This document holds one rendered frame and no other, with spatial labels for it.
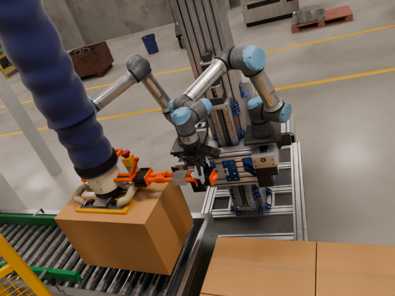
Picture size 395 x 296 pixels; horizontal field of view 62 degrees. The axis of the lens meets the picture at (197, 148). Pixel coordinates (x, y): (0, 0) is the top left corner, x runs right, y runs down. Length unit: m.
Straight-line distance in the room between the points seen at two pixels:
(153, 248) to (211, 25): 1.27
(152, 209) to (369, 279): 1.12
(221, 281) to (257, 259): 0.24
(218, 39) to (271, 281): 1.38
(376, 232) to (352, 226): 0.16
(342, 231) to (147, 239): 1.64
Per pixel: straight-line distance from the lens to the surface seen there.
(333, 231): 2.84
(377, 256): 2.01
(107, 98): 1.94
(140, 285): 2.15
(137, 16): 13.07
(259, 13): 8.88
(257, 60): 1.63
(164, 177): 1.67
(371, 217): 2.95
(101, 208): 1.84
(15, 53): 1.56
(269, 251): 2.04
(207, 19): 2.01
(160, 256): 1.81
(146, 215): 1.68
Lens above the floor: 2.12
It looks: 31 degrees down
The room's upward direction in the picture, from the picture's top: 19 degrees counter-clockwise
